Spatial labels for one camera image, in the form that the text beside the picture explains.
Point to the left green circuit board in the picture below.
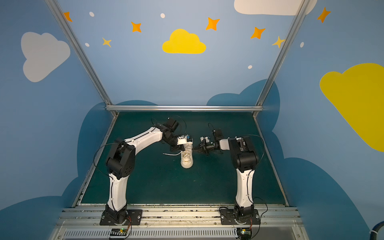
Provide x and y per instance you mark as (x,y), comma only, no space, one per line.
(118,234)

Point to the right rear aluminium frame post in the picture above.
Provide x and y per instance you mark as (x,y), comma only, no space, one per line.
(290,37)

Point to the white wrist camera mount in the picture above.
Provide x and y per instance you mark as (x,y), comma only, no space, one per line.
(184,139)
(205,140)

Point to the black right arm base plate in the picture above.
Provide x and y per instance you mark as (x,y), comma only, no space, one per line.
(239,217)

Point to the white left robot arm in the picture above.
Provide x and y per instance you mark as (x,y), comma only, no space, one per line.
(120,164)

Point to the green circuit board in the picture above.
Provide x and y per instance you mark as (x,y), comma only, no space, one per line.
(243,234)
(118,234)

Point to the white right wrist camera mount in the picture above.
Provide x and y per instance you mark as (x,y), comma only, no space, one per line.
(205,140)

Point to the aluminium frame post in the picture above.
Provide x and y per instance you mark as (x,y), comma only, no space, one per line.
(290,37)
(59,15)

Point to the right green circuit board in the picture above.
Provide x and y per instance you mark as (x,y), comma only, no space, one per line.
(243,234)

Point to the white knit sneaker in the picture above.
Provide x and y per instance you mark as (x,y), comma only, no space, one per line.
(187,156)

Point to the white shoelace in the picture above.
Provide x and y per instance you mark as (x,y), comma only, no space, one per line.
(172,154)

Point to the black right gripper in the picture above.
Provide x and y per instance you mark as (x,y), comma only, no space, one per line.
(205,146)

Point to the right side aluminium table rail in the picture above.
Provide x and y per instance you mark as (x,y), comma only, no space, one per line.
(271,161)

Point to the aluminium table rail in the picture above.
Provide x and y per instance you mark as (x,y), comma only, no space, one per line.
(271,161)
(94,137)

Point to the left rear aluminium frame post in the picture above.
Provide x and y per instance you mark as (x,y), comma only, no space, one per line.
(59,15)

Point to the front aluminium rail platform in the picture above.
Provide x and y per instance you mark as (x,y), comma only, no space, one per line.
(180,222)

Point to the rear horizontal aluminium frame bar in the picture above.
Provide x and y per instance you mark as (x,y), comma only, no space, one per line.
(143,108)

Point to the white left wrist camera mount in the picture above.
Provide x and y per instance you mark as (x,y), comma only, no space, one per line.
(184,139)

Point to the left side aluminium table rail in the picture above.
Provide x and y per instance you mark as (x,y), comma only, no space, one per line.
(94,137)

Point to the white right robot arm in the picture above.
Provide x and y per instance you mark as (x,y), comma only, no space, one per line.
(244,159)

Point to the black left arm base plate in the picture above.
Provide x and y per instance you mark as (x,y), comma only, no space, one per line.
(121,218)

